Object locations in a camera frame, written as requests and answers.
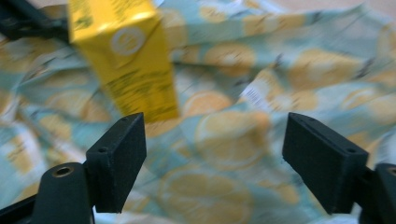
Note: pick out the yellow drink carton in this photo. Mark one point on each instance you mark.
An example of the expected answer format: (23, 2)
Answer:
(134, 71)

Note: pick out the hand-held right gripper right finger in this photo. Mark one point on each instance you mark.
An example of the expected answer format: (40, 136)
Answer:
(327, 168)

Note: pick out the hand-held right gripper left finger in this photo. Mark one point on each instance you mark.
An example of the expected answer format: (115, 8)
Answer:
(118, 168)

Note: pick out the fruit print cloth bag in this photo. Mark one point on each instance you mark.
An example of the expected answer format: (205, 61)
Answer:
(224, 143)

